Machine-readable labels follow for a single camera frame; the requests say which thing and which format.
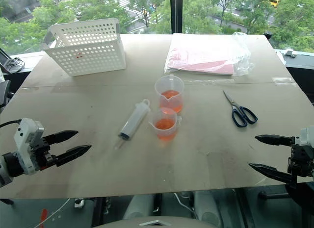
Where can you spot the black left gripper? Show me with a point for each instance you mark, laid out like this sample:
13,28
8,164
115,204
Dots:
40,153

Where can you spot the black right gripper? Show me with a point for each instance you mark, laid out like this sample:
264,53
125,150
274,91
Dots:
300,159

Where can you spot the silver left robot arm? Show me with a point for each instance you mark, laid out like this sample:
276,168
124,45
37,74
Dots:
11,165

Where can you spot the large plastic syringe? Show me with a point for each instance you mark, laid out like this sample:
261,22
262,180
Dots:
133,120

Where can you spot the small beaker with orange liquid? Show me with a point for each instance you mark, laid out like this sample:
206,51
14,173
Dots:
164,126

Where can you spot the large beaker with orange liquid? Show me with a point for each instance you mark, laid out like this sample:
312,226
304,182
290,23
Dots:
169,95

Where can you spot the clear tape strip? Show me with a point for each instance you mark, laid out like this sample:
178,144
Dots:
284,80

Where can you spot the red stick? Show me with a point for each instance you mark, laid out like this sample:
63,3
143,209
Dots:
43,218

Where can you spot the black chair part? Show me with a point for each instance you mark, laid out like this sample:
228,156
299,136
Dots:
5,90

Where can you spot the grey rounded shape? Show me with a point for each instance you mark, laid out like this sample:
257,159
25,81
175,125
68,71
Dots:
137,207
207,207

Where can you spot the white perforated plastic basket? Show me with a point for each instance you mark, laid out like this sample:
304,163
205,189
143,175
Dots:
86,47

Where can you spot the small white device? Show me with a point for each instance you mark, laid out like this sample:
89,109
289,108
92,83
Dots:
290,53

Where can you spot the clear plastic bag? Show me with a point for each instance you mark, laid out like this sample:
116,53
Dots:
241,55

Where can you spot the pink paper stack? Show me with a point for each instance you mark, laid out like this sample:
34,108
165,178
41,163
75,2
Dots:
203,58

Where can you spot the black round knob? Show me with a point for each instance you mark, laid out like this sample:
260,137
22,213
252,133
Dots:
268,33

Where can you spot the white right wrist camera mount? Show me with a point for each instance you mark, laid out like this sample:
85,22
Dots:
306,137

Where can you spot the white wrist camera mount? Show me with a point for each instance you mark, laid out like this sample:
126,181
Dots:
24,137
306,137

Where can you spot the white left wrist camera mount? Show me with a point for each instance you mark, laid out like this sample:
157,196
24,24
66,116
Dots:
24,137

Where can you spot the black window frame post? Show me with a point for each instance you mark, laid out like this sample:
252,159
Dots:
176,12

